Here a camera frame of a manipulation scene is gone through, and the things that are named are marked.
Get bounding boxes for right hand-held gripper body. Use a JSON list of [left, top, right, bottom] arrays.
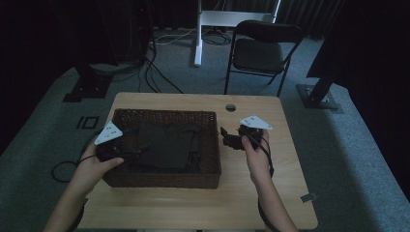
[[237, 115, 274, 151]]

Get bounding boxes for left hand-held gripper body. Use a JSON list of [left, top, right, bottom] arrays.
[[94, 121, 130, 162]]

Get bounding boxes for dark pants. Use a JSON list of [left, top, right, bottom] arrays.
[[130, 124, 207, 173]]

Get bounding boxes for brown wicker basket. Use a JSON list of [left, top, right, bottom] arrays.
[[102, 108, 222, 189]]

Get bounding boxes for person's left hand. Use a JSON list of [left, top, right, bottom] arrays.
[[75, 143, 125, 194]]

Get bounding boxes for person's right hand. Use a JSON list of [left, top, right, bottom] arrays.
[[241, 130, 275, 187]]

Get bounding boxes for black floor tape marks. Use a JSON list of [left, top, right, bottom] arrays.
[[75, 115, 101, 131]]

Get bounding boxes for black stand with square base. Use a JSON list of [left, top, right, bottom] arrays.
[[62, 62, 114, 103]]

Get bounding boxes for black slanted stand with base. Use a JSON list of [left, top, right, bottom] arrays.
[[296, 72, 345, 114]]

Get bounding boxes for black folding chair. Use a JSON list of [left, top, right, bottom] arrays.
[[223, 19, 305, 98]]

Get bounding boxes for white metal stand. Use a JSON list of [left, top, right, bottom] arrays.
[[192, 0, 281, 68]]

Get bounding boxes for dark curtain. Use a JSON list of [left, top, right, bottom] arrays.
[[221, 0, 346, 40]]

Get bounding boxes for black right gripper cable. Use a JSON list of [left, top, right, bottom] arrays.
[[252, 136, 276, 232]]

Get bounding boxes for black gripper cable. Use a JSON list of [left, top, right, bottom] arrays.
[[252, 136, 276, 232], [50, 129, 104, 232]]

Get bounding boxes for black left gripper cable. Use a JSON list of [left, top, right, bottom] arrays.
[[50, 129, 104, 232]]

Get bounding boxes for black floor cables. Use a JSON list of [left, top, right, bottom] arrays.
[[138, 32, 186, 95]]

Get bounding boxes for white floor cable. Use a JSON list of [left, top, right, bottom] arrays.
[[154, 27, 198, 46]]

